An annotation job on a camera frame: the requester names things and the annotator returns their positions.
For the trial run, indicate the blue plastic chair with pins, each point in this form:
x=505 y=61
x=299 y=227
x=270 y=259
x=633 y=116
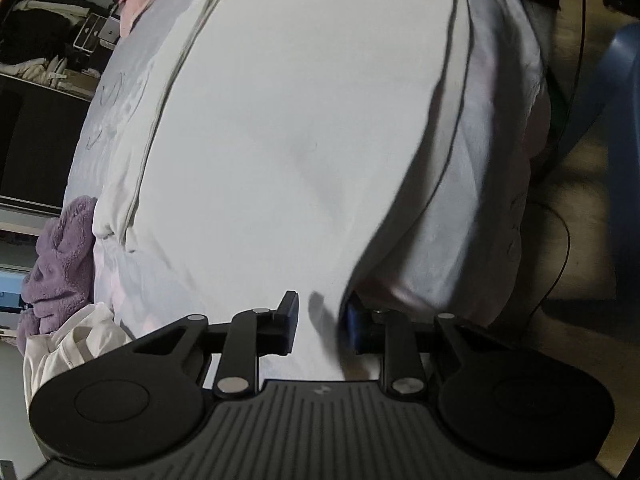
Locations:
x=600 y=85

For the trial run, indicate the grey drawer box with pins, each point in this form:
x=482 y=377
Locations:
x=97 y=32

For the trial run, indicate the white sweatshirt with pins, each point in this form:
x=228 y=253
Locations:
x=280 y=135

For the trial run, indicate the polka dot bedspread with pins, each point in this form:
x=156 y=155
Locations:
x=490 y=125

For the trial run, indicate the purple fluffy blanket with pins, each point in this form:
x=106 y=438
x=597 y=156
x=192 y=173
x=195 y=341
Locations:
x=62 y=260

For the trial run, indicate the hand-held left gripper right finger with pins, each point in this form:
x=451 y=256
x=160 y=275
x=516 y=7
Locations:
x=354 y=330

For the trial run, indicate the white cloth bundle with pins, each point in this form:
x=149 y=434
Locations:
x=75 y=345

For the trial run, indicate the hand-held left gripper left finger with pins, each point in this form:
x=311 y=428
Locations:
x=289 y=325

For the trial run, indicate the dark shelf unit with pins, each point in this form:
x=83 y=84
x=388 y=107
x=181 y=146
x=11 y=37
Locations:
x=35 y=140

